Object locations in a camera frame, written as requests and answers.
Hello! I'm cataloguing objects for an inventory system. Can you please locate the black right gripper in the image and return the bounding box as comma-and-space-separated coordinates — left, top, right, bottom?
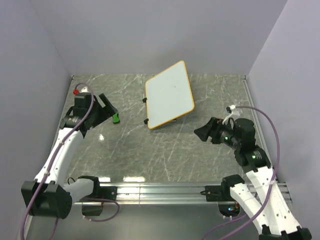
193, 115, 241, 149

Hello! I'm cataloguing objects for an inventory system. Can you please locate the green whiteboard eraser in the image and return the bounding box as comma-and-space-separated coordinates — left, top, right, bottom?
112, 112, 120, 124

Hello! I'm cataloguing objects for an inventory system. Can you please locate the yellow framed whiteboard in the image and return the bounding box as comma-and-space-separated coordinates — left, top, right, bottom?
145, 60, 195, 130

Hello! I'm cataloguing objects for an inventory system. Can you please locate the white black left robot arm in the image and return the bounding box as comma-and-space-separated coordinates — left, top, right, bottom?
21, 92, 118, 219

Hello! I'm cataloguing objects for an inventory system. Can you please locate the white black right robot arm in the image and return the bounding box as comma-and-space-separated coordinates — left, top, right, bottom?
194, 117, 312, 240

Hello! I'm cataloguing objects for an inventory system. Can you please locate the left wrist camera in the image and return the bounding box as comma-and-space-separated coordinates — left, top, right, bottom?
72, 87, 92, 109

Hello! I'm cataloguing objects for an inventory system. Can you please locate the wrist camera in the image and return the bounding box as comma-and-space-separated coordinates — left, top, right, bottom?
72, 87, 92, 109
222, 104, 240, 125

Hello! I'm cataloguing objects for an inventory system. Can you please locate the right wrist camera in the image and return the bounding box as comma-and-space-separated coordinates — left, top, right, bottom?
222, 104, 240, 125

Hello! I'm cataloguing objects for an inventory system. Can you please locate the metal wire board stand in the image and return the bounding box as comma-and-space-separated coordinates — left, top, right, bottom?
142, 97, 177, 125

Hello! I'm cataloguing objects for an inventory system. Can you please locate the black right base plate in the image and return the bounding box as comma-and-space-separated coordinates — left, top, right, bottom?
200, 185, 234, 202

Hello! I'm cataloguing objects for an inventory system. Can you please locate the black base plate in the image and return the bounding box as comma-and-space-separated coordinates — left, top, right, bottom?
94, 186, 118, 201
200, 185, 234, 202

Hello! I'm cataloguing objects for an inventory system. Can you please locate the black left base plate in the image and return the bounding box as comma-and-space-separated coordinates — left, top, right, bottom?
94, 186, 118, 201

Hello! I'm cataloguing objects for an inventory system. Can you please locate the aluminium mounting rail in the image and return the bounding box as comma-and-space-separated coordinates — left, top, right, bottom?
72, 182, 293, 206

